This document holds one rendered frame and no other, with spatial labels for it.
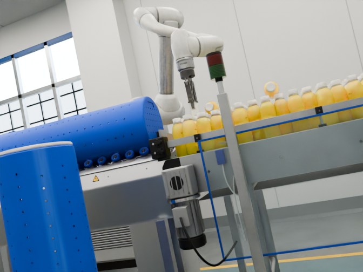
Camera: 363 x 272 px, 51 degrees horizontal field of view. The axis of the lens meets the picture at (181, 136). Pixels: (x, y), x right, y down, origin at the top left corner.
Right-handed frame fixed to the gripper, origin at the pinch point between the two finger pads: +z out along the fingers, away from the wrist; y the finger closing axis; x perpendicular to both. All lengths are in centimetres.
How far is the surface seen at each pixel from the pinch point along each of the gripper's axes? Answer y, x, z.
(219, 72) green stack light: 46, 21, -6
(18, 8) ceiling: -261, -266, -227
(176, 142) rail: 27.2, -5.2, 15.6
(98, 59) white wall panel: -246, -157, -122
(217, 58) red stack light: 45, 22, -11
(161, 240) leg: 16, -25, 59
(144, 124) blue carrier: 20.2, -20.7, 3.9
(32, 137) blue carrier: 18, -82, -3
